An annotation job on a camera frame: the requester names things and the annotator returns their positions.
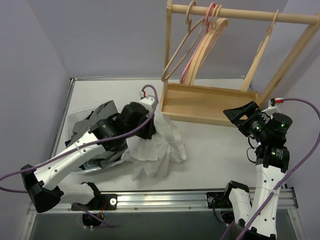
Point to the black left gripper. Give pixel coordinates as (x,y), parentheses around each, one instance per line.
(148,128)

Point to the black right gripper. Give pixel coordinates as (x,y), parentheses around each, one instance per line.
(250,119)

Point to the white shirt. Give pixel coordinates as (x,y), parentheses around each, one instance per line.
(151,158)

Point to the wooden hanger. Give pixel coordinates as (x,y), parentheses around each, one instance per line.
(198,55)
(260,51)
(207,47)

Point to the grey garment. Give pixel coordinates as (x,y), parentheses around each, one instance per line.
(95,125)

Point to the pink plastic hanger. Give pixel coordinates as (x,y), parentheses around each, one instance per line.
(197,47)

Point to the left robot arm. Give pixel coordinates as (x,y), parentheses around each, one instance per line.
(43,181)

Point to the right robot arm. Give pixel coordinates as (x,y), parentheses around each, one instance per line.
(255,219)

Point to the wooden clothes rack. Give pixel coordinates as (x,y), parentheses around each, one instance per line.
(204,104)

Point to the white plastic basket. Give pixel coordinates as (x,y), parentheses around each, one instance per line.
(77,120)

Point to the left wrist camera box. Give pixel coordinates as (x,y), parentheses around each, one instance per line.
(274,106)

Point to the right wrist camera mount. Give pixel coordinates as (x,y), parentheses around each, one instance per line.
(149,102)

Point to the aluminium mounting rail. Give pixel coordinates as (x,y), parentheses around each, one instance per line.
(166,201)

